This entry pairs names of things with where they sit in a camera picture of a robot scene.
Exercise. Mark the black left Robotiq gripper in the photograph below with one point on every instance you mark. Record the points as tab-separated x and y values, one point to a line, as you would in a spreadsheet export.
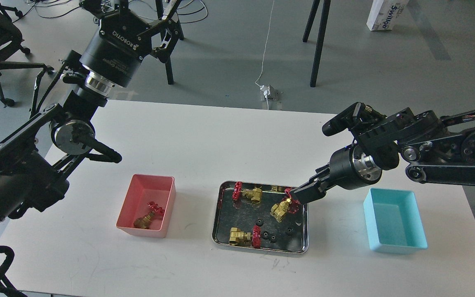
116	45

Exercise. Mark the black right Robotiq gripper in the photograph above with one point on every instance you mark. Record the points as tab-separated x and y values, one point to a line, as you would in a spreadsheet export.
349	167

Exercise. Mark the brass valve red handle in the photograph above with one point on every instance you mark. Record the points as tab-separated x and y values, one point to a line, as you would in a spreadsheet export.
288	205
145	221
253	195
238	237

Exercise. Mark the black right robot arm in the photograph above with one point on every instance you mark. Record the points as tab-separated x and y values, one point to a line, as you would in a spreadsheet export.
439	150

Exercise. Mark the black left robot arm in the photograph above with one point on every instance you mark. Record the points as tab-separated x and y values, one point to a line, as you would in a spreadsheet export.
37	159

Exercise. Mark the light blue plastic box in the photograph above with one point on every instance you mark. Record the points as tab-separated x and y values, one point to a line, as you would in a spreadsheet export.
393	221

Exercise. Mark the pink plastic box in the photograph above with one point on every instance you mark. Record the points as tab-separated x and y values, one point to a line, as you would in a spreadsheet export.
143	189

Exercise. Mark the white cardboard box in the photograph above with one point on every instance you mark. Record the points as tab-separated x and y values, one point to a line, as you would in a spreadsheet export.
383	14

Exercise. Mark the black stand leg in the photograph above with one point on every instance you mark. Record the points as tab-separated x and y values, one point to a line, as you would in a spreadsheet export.
169	74
321	35

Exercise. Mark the shiny metal tray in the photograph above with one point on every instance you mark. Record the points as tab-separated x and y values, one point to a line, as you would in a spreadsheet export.
243	214

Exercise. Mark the grey floor power socket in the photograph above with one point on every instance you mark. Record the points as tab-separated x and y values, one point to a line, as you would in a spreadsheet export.
269	93

